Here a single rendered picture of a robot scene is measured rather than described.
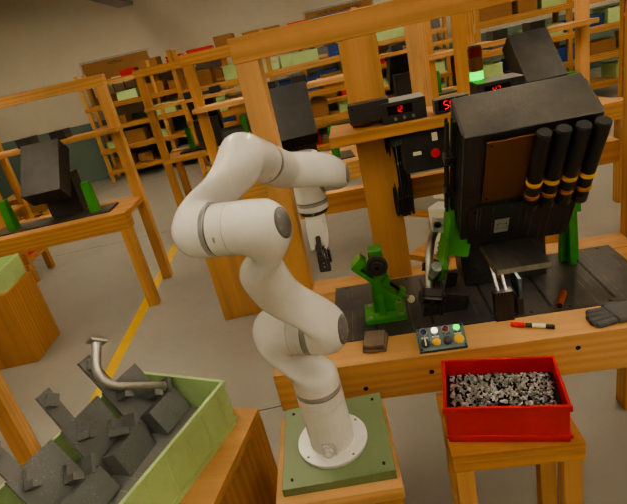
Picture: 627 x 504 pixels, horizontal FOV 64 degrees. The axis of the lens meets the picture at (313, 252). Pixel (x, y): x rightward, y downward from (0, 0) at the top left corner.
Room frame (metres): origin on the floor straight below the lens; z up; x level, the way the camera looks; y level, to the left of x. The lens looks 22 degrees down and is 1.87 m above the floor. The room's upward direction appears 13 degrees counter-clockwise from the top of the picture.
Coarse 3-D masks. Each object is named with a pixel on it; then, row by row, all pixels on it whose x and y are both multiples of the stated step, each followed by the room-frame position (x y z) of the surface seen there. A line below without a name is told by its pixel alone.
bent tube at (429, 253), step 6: (432, 222) 1.63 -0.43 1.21; (438, 222) 1.64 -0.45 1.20; (432, 228) 1.62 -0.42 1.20; (438, 228) 1.62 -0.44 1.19; (432, 234) 1.66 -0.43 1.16; (432, 240) 1.68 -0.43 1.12; (426, 246) 1.70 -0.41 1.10; (432, 246) 1.69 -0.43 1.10; (426, 252) 1.69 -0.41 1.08; (432, 252) 1.68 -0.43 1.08; (426, 258) 1.68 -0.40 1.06; (432, 258) 1.67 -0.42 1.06; (426, 264) 1.66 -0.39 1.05; (426, 270) 1.64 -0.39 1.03; (426, 276) 1.62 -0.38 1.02; (426, 282) 1.61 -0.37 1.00; (432, 282) 1.60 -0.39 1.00
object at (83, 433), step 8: (80, 424) 1.20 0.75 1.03; (88, 424) 1.21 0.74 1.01; (112, 424) 1.25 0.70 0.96; (80, 432) 1.18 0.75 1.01; (88, 432) 1.16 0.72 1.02; (96, 432) 1.18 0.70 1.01; (112, 432) 1.24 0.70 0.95; (120, 432) 1.22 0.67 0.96; (128, 432) 1.23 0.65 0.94; (80, 440) 1.17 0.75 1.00
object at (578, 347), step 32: (512, 320) 1.41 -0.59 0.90; (544, 320) 1.37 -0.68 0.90; (576, 320) 1.33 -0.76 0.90; (352, 352) 1.43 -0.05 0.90; (384, 352) 1.39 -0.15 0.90; (416, 352) 1.35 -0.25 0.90; (448, 352) 1.32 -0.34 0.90; (480, 352) 1.30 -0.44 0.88; (512, 352) 1.29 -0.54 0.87; (544, 352) 1.27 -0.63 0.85; (576, 352) 1.26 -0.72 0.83; (608, 352) 1.25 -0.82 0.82; (288, 384) 1.39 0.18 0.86; (352, 384) 1.36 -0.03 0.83; (384, 384) 1.35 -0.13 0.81; (416, 384) 1.33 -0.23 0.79
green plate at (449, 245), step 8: (448, 208) 1.59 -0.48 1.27; (448, 216) 1.57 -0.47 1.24; (448, 224) 1.56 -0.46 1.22; (456, 224) 1.54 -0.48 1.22; (448, 232) 1.54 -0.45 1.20; (456, 232) 1.54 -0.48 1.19; (440, 240) 1.63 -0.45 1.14; (448, 240) 1.53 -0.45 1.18; (456, 240) 1.54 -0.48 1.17; (464, 240) 1.54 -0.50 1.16; (440, 248) 1.62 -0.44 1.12; (448, 248) 1.53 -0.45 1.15; (456, 248) 1.54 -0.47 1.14; (464, 248) 1.54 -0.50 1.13; (440, 256) 1.60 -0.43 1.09; (464, 256) 1.54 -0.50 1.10
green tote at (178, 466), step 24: (192, 384) 1.41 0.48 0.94; (216, 384) 1.36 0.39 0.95; (216, 408) 1.29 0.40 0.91; (192, 432) 1.19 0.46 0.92; (216, 432) 1.26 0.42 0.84; (72, 456) 1.27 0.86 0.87; (168, 456) 1.09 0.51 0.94; (192, 456) 1.16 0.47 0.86; (144, 480) 1.01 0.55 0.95; (168, 480) 1.07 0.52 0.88; (192, 480) 1.13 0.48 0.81
